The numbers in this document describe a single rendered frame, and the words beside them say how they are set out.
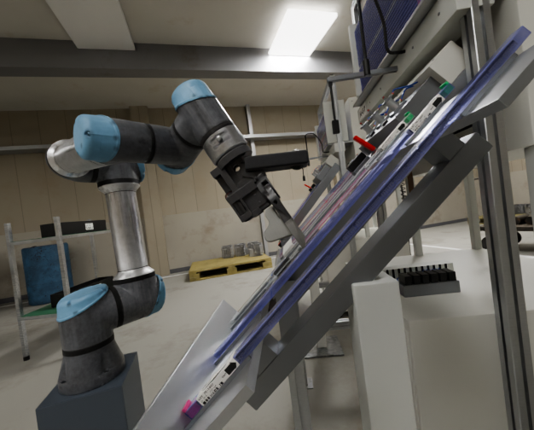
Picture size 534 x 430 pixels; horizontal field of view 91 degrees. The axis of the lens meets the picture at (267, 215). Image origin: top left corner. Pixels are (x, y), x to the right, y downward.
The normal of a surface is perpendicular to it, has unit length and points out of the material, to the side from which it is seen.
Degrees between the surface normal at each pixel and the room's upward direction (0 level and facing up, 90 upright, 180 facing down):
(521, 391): 90
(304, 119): 90
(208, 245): 90
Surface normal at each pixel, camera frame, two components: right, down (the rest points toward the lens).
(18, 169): 0.26, -0.02
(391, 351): -0.07, 0.02
